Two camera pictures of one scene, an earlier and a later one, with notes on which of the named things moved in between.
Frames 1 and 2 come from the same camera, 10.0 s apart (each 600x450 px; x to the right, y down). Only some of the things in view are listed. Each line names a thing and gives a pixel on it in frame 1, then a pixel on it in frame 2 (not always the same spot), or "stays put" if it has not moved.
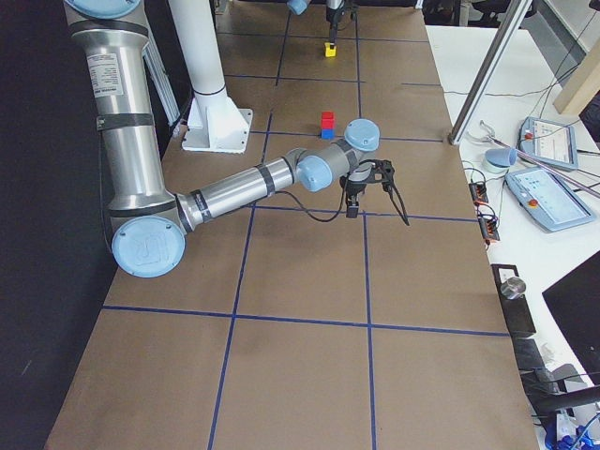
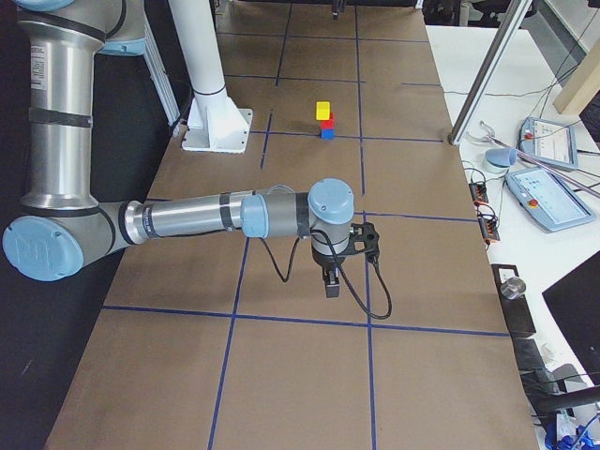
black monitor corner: (575, 302) stays put
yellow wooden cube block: (330, 52) to (322, 111)
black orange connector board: (479, 193) stays put
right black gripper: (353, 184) to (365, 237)
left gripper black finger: (333, 33) to (336, 7)
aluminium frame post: (512, 22) stays put
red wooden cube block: (327, 120) stays put
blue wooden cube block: (327, 133) stays put
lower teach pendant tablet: (547, 200) stays put
